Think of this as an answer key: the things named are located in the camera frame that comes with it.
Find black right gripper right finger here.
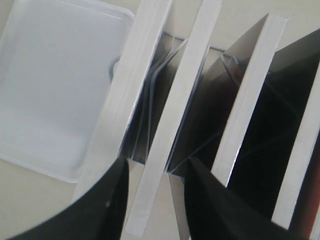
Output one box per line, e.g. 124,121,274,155
184,158,290,240

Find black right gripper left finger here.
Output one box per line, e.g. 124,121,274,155
13,157,129,240

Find blue spine book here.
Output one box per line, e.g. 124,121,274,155
125,0,222,238

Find white spine book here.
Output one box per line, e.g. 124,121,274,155
72,0,173,202

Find black book white title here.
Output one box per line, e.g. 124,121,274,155
227,30,320,228

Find pink and teal book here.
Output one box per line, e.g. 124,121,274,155
289,140,320,239

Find dark brown spine book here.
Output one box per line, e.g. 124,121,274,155
167,13,288,240

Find white plastic tray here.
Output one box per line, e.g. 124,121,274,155
0,0,135,183

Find white wire book rack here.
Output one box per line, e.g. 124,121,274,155
122,41,251,177

